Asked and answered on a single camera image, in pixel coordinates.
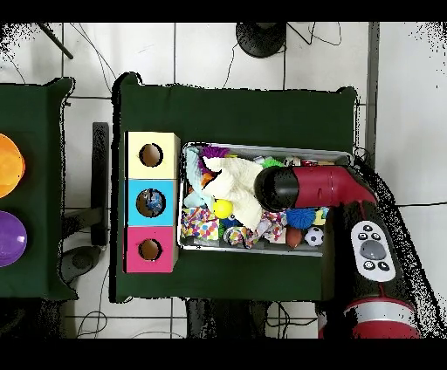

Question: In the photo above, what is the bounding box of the wooden box with three holes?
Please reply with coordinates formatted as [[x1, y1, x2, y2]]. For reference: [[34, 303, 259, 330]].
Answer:
[[124, 131, 181, 274]]

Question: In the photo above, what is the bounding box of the colourful polka dot cloth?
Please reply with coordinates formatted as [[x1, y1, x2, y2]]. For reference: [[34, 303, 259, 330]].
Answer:
[[180, 206, 221, 242]]

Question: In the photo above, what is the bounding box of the black round stand base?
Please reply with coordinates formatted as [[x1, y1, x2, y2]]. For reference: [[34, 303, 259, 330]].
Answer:
[[235, 22, 288, 58]]

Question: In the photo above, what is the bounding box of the purple spiky rubber ball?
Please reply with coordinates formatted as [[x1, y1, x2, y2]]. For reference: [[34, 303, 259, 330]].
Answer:
[[196, 145, 231, 175]]

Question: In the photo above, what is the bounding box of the small soccer ball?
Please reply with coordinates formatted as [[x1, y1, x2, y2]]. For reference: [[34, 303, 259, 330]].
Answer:
[[304, 226, 325, 248]]

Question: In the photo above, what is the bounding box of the crushed bottle with blue label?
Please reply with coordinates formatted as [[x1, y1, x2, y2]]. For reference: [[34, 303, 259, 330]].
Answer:
[[146, 190, 166, 215]]

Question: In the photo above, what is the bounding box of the shallow wire mesh bin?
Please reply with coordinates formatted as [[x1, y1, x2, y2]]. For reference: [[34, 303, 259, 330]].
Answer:
[[177, 141, 353, 257]]

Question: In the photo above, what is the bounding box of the light blue waffle cloth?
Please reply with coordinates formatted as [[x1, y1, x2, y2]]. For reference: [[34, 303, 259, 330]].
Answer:
[[182, 146, 215, 210]]

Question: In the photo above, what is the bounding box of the black upright panel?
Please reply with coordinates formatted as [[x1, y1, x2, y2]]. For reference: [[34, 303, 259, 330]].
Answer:
[[91, 121, 110, 247]]

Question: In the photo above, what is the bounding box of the yellow smiley ball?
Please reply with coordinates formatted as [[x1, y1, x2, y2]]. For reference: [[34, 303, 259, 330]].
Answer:
[[212, 198, 234, 220]]

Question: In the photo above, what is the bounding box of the cream waffle cloth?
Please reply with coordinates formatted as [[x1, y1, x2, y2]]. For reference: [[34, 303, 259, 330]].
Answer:
[[202, 156, 265, 231]]

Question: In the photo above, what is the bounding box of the small brown football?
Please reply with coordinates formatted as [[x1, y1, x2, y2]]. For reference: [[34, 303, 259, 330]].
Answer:
[[285, 226, 303, 249]]

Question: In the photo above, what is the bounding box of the orange plastic bowl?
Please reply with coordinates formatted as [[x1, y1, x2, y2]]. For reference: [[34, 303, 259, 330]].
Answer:
[[0, 133, 26, 199]]

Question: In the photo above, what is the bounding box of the blue spiky rubber ball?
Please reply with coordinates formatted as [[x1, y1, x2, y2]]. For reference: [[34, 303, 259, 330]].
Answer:
[[285, 208, 317, 230]]

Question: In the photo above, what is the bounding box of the black tripod leg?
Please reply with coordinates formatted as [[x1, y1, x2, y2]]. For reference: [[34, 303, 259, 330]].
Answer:
[[36, 22, 74, 60]]

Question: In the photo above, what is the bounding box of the dark green tablecloth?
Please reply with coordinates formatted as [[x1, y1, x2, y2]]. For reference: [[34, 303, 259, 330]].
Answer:
[[110, 72, 359, 303], [0, 77, 78, 301]]

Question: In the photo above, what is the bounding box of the purple plastic bowl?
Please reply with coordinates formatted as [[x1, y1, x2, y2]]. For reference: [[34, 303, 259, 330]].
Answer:
[[0, 210, 28, 269]]

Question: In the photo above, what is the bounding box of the colourful heart print cloth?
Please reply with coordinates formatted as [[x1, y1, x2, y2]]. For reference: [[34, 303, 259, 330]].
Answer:
[[256, 209, 288, 243]]

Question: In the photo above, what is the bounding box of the black cable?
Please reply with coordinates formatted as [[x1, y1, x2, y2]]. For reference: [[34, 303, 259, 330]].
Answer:
[[395, 201, 447, 208]]

